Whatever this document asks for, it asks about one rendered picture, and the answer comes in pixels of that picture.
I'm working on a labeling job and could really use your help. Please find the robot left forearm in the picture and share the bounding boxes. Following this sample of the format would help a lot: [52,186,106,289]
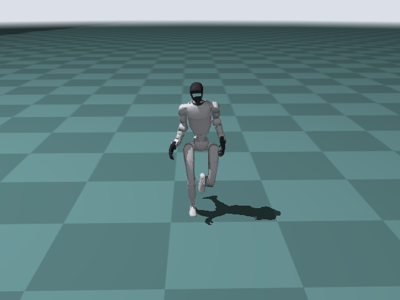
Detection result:
[215,120,226,141]

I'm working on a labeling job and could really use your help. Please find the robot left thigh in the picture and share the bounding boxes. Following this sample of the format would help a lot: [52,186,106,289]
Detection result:
[205,142,219,186]

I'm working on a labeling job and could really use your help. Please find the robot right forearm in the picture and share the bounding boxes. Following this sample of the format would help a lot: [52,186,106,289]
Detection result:
[174,128,184,147]

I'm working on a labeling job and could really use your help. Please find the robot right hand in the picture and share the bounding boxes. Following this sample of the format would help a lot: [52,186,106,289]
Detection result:
[169,141,176,160]

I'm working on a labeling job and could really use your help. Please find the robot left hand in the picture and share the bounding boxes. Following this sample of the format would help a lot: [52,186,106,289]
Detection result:
[218,136,226,157]

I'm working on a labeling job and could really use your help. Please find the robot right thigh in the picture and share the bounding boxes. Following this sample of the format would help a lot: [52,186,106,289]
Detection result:
[183,142,196,186]

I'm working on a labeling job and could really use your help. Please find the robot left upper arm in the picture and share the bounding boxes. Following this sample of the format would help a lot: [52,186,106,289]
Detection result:
[209,101,221,126]

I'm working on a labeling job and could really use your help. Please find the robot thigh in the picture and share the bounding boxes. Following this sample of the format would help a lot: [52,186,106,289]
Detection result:
[183,142,196,186]
[205,142,219,186]

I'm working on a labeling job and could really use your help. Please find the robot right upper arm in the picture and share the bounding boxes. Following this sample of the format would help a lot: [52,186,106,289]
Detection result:
[178,104,188,132]

